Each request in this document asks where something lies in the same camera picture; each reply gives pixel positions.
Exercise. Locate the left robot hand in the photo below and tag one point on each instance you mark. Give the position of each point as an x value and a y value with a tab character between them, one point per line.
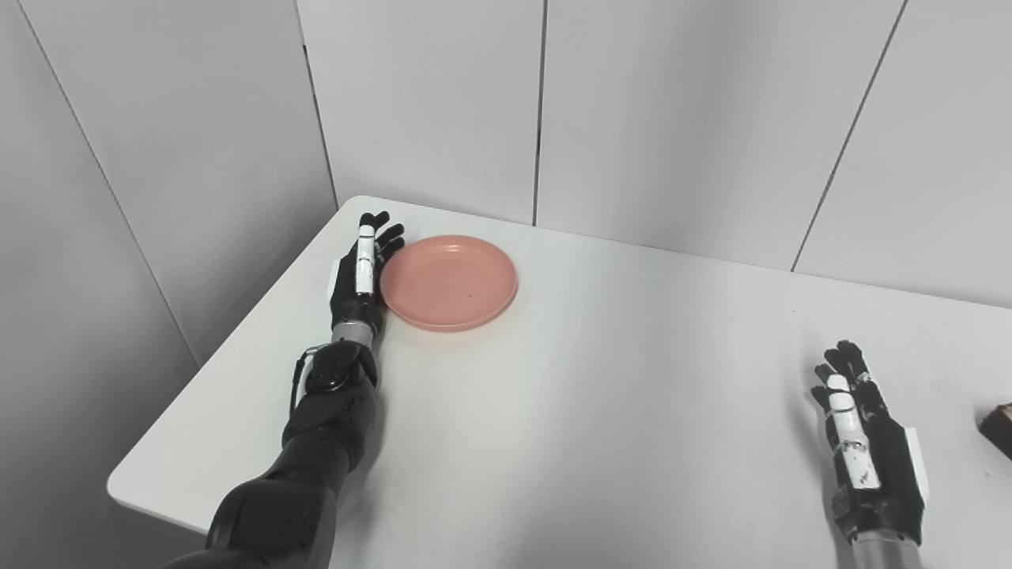
360	273

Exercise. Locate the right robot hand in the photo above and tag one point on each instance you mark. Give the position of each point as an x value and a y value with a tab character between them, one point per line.
866	450

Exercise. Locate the pink plate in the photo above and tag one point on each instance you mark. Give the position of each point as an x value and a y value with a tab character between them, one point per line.
449	281

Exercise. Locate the chocolate cake slice with fruit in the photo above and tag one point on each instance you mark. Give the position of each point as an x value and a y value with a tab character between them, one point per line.
998	428

